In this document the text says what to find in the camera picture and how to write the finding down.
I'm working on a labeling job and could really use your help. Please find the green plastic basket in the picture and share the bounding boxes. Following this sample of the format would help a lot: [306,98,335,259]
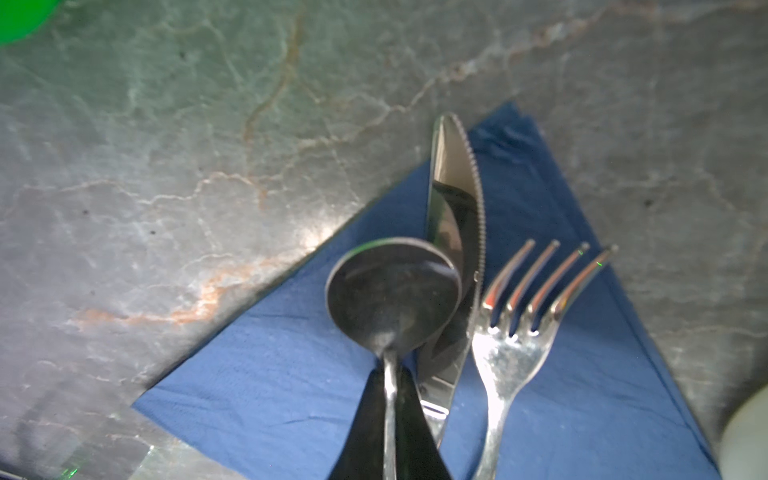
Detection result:
[0,0,60,46]

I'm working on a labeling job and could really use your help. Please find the silver spoon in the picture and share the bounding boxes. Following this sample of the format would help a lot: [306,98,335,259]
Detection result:
[325,237,462,479]

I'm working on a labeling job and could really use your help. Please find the silver fork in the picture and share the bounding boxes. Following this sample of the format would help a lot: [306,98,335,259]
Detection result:
[471,239,619,479]

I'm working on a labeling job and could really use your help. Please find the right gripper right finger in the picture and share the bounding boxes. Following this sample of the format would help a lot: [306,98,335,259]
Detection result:
[396,367,451,480]

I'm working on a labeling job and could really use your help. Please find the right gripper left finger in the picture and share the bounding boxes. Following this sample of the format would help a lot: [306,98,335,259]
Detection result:
[328,367,386,480]

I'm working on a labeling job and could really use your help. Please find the silver knife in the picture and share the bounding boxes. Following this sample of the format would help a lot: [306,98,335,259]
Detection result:
[417,113,486,444]

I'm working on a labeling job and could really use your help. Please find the white ceramic dish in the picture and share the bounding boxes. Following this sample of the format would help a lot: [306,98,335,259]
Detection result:
[718,386,768,480]

